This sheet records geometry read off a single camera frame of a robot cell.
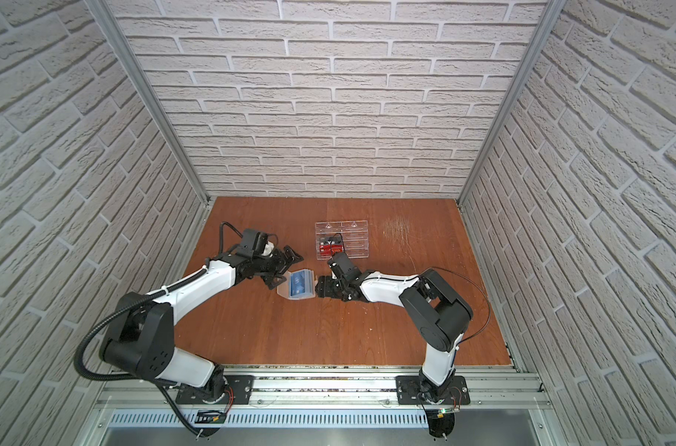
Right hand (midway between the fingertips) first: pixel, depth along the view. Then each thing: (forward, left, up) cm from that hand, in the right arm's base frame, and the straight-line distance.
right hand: (328, 288), depth 92 cm
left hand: (+5, +8, +10) cm, 13 cm away
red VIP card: (+15, -1, +1) cm, 15 cm away
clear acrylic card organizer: (+19, -11, +2) cm, 22 cm away
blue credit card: (+2, +9, +1) cm, 9 cm away
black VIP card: (+17, -1, +4) cm, 17 cm away
